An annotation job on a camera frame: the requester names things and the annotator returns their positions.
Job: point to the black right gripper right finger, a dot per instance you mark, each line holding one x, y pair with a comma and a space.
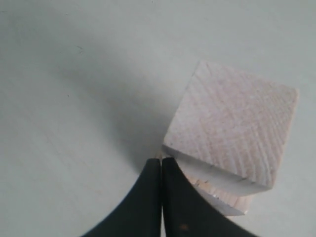
186, 213

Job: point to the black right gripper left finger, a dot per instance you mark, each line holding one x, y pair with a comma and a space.
139, 213

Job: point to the medium wooden cube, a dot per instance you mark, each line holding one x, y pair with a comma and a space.
227, 203

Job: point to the small wooden cube front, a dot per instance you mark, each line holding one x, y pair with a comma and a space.
231, 128

